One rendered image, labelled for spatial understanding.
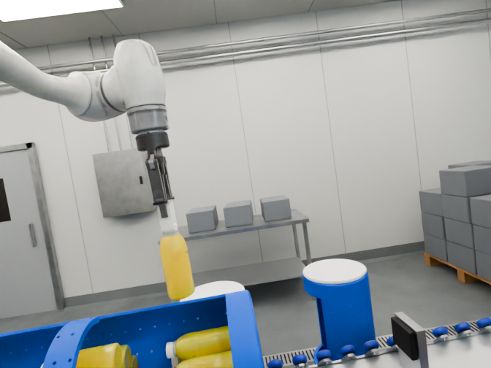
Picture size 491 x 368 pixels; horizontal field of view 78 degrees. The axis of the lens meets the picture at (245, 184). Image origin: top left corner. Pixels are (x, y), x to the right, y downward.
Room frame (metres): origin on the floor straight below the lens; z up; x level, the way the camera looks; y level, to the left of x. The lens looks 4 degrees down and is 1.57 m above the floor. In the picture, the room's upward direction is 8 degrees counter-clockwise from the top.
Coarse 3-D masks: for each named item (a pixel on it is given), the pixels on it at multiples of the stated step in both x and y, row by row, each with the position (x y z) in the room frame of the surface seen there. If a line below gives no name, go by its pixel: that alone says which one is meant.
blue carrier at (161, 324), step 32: (96, 320) 0.77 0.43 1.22; (128, 320) 0.84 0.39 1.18; (160, 320) 0.86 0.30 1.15; (192, 320) 0.87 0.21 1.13; (224, 320) 0.89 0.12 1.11; (0, 352) 0.83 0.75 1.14; (32, 352) 0.84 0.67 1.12; (64, 352) 0.65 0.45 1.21; (160, 352) 0.86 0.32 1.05; (256, 352) 0.63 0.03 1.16
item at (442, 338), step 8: (488, 328) 0.90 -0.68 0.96; (440, 336) 0.89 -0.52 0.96; (448, 336) 0.89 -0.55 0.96; (456, 336) 0.91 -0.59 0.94; (464, 336) 0.91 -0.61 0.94; (368, 352) 0.88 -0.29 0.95; (376, 352) 0.88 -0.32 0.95; (384, 352) 0.89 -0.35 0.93; (328, 360) 0.86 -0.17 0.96; (336, 360) 0.88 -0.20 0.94; (344, 360) 0.88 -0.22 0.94
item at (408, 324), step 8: (400, 312) 0.84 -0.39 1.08; (392, 320) 0.82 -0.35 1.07; (400, 320) 0.81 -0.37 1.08; (408, 320) 0.79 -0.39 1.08; (392, 328) 0.83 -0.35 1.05; (400, 328) 0.78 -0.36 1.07; (408, 328) 0.77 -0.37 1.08; (416, 328) 0.75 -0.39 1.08; (400, 336) 0.79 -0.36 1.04; (408, 336) 0.75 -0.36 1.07; (416, 336) 0.74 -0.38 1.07; (424, 336) 0.74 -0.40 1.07; (400, 344) 0.79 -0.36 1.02; (408, 344) 0.75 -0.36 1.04; (416, 344) 0.75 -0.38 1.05; (424, 344) 0.74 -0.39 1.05; (400, 352) 0.83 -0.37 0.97; (408, 352) 0.76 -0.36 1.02; (416, 352) 0.75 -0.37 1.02; (424, 352) 0.74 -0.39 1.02; (400, 360) 0.83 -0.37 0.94; (408, 360) 0.79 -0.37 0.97; (416, 360) 0.75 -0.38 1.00; (424, 360) 0.74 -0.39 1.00
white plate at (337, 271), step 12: (312, 264) 1.44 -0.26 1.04; (324, 264) 1.41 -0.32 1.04; (336, 264) 1.39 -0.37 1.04; (348, 264) 1.37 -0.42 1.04; (360, 264) 1.35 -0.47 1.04; (312, 276) 1.30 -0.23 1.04; (324, 276) 1.28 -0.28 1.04; (336, 276) 1.26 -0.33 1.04; (348, 276) 1.24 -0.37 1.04; (360, 276) 1.23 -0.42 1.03
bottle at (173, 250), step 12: (168, 240) 0.71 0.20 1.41; (180, 240) 0.72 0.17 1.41; (168, 252) 0.70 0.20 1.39; (180, 252) 0.71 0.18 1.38; (168, 264) 0.71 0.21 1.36; (180, 264) 0.71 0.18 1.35; (168, 276) 0.71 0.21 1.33; (180, 276) 0.71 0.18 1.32; (168, 288) 0.71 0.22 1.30; (180, 288) 0.71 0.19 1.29; (192, 288) 0.73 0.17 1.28
